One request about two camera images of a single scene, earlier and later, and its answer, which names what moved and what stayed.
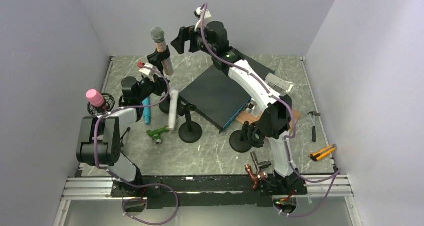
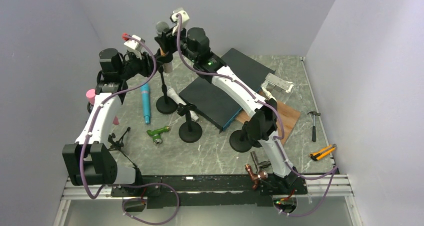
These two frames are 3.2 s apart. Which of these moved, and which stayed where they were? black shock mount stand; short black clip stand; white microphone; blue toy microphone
Moved: white microphone
Stayed: blue toy microphone; black shock mount stand; short black clip stand
